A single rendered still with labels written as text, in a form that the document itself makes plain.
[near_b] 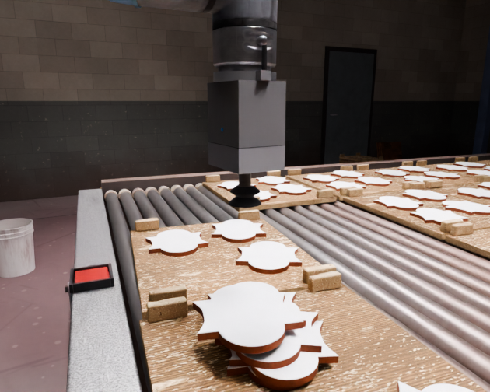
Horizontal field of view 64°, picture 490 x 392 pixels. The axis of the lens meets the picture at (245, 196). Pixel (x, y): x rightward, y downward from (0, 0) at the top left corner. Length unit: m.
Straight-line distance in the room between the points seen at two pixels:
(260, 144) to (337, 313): 0.30
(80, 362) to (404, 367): 0.41
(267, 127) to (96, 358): 0.38
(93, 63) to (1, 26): 1.05
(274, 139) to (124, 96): 5.31
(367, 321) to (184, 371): 0.27
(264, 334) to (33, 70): 5.38
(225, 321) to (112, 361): 0.17
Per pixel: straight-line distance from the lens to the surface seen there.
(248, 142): 0.45
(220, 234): 0.93
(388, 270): 0.87
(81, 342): 0.64
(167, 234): 0.94
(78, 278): 0.81
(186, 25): 6.03
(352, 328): 0.61
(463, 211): 1.29
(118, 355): 0.60
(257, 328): 0.49
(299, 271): 0.76
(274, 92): 0.46
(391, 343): 0.59
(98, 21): 5.79
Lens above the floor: 1.25
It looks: 14 degrees down
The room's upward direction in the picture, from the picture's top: straight up
